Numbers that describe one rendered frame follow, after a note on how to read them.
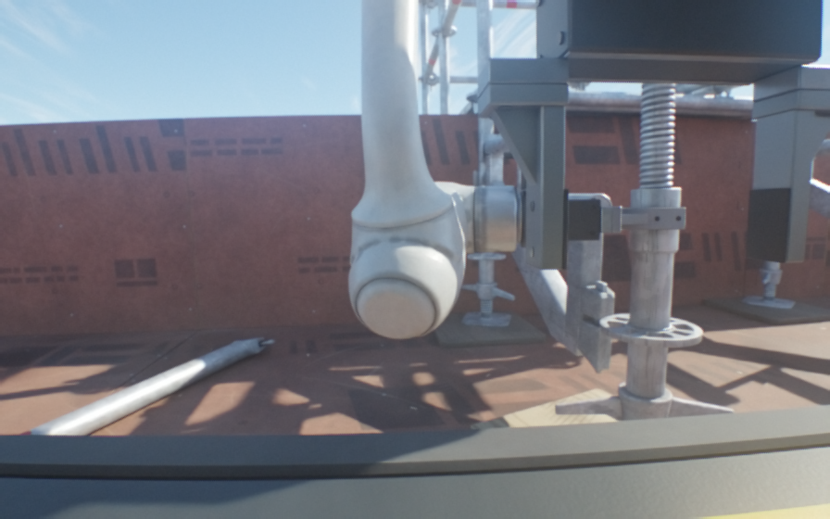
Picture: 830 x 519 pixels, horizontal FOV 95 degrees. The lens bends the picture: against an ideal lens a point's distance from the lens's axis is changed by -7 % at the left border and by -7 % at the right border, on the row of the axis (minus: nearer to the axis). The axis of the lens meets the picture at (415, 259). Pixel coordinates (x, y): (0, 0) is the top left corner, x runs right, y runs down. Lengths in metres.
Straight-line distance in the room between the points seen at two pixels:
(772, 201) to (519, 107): 0.15
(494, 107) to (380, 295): 0.19
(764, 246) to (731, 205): 1.64
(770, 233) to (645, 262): 0.30
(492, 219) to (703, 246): 1.42
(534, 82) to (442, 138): 1.22
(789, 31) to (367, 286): 0.31
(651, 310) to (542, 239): 0.39
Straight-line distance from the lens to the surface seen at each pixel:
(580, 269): 0.72
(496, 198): 0.53
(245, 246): 1.45
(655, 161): 0.58
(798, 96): 0.29
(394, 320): 0.36
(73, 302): 1.75
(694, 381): 1.10
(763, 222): 0.29
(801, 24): 0.28
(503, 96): 0.21
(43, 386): 1.30
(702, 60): 0.25
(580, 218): 0.51
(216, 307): 1.52
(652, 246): 0.57
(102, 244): 1.66
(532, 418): 0.79
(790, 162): 0.29
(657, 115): 0.59
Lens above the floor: 0.39
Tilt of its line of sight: 7 degrees down
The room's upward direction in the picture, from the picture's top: 1 degrees counter-clockwise
